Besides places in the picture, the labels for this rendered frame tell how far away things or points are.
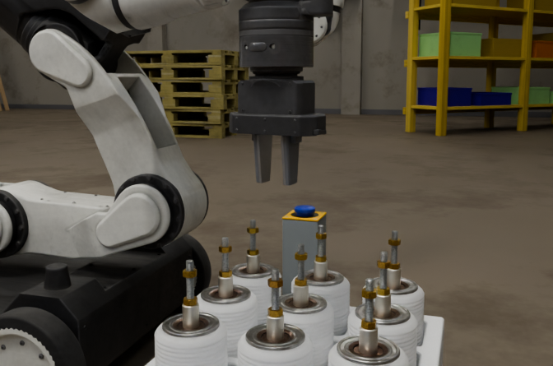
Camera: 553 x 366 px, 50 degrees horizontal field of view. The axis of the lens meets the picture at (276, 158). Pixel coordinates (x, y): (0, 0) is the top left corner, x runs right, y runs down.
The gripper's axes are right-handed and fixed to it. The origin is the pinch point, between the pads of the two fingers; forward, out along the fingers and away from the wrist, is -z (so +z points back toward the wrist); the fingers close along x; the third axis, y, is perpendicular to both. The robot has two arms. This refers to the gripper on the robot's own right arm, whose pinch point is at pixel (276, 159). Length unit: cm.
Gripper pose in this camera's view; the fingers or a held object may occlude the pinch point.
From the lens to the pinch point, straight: 72.6
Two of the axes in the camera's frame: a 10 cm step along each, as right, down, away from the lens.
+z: 0.0, -9.9, -1.3
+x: 8.7, 0.6, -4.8
